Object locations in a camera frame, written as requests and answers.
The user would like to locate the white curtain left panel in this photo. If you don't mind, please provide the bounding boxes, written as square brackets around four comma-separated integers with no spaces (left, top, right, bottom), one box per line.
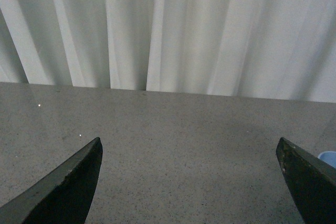
[1,0,335,102]

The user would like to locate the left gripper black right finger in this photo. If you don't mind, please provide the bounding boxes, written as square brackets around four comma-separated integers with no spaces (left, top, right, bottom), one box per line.
[276,137,335,223]

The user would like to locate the blue plastic cup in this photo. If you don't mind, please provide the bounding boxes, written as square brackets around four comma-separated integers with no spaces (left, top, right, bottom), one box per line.
[318,151,336,168]

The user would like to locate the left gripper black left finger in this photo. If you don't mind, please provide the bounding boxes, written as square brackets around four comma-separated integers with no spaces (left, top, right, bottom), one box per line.
[1,137,103,223]

